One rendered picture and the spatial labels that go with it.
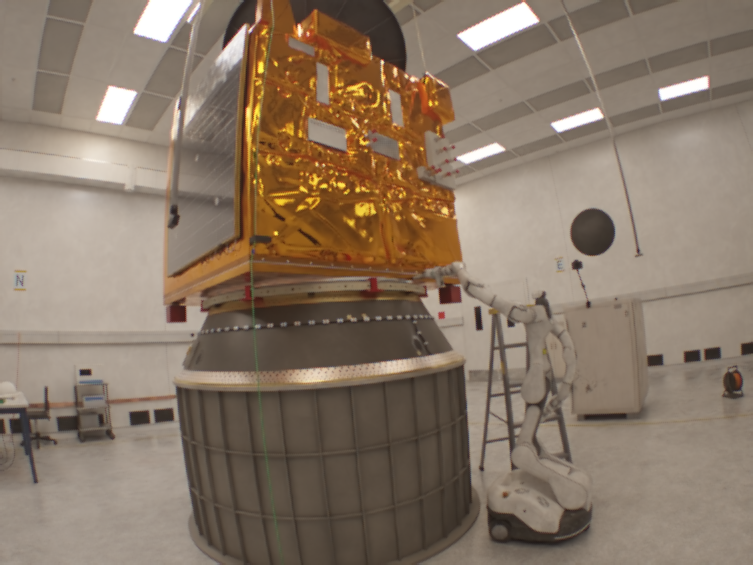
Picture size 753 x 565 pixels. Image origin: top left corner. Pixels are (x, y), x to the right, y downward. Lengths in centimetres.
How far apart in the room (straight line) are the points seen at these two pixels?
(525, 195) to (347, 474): 886
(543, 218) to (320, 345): 828
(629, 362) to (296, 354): 411
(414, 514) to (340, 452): 64
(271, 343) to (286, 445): 57
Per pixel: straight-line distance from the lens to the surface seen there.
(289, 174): 235
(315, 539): 243
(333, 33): 316
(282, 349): 228
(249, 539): 261
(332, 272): 239
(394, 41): 406
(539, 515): 254
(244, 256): 215
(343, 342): 227
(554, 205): 996
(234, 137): 243
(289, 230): 222
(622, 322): 529
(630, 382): 536
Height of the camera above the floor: 137
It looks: 8 degrees up
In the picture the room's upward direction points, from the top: 5 degrees counter-clockwise
